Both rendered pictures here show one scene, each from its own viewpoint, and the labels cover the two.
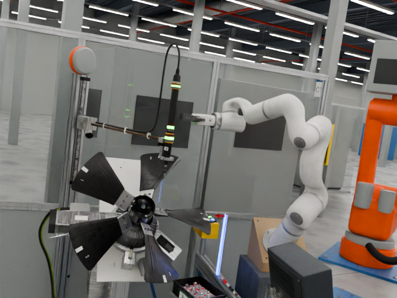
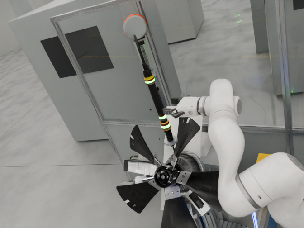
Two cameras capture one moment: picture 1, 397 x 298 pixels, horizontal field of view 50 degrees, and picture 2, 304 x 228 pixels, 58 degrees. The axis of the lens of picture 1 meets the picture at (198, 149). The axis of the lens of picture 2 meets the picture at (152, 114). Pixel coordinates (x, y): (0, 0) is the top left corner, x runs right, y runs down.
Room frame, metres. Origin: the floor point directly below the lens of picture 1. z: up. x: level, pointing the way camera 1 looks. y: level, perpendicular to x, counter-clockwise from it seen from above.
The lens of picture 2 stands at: (1.37, -0.78, 2.27)
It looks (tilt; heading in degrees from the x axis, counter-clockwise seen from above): 30 degrees down; 57
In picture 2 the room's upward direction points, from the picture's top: 20 degrees counter-clockwise
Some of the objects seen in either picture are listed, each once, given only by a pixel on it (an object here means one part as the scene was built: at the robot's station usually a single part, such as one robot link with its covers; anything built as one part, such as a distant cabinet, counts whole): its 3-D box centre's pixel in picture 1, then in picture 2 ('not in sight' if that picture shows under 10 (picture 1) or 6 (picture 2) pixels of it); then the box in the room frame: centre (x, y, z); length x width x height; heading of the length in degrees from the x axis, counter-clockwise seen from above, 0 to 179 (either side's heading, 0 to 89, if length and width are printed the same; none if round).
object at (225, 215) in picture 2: not in sight; (218, 192); (2.50, 0.43, 0.41); 0.04 x 0.04 x 0.83; 18
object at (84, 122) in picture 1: (86, 122); (152, 78); (2.39, 0.65, 1.54); 0.10 x 0.07 x 0.08; 53
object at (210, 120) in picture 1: (204, 119); (191, 106); (2.07, -0.01, 1.66); 0.11 x 0.10 x 0.07; 108
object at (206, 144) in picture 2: not in sight; (198, 143); (2.50, 0.51, 0.91); 0.17 x 0.16 x 0.11; 18
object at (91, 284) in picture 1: (97, 272); not in sight; (2.26, 0.46, 0.73); 0.15 x 0.09 x 0.22; 18
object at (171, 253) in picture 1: (163, 249); (201, 199); (2.06, 0.11, 0.98); 0.20 x 0.16 x 0.20; 18
